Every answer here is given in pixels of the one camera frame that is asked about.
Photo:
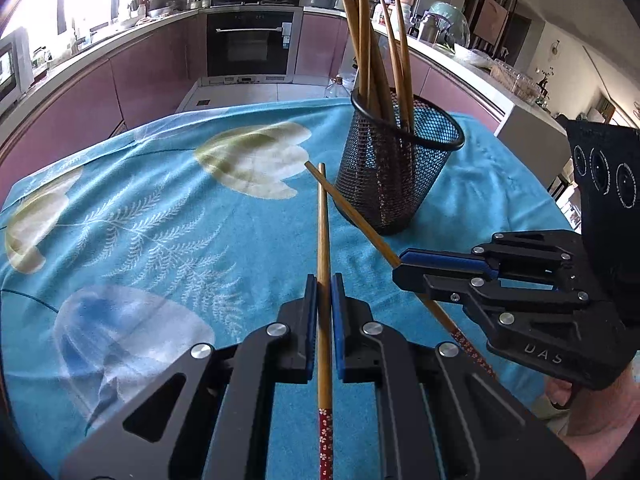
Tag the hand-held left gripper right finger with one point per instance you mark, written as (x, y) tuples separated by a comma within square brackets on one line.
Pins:
[(337, 320)]

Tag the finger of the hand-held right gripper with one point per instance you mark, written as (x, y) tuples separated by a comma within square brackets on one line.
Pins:
[(425, 282), (440, 259)]

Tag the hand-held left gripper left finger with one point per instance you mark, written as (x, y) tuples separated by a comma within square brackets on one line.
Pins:
[(311, 320)]

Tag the black mesh cup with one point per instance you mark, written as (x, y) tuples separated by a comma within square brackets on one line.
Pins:
[(380, 200)]

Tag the red-ended wooden chopstick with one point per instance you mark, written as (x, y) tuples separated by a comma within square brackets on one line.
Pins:
[(350, 210), (324, 220)]

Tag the bundle of wooden chopsticks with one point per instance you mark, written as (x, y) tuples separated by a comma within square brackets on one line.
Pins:
[(365, 35)]

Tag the person's right forearm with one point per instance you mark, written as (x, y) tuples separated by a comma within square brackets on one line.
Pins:
[(605, 430)]

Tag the person's right hand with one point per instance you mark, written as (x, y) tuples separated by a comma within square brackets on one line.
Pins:
[(557, 400)]

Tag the pink straight kitchen cabinets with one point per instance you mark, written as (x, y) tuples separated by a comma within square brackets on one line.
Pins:
[(450, 90)]

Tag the clear plastic storage boxes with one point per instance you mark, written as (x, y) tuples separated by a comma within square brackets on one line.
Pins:
[(515, 80)]

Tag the plastic oil bottle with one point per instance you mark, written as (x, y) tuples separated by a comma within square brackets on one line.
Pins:
[(336, 87)]

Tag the blue printed tablecloth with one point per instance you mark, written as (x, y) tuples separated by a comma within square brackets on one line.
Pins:
[(150, 185)]

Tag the steel kettle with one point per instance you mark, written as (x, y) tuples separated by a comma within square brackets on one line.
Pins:
[(427, 29)]

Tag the green glass jar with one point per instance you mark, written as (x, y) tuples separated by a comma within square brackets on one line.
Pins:
[(450, 25)]

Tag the black built-in oven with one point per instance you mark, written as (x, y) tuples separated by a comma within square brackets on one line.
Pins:
[(250, 42)]

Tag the pink curved kitchen cabinets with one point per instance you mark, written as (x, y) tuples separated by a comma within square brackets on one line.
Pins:
[(90, 95)]

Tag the white microwave oven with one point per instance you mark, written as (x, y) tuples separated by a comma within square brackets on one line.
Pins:
[(12, 77)]

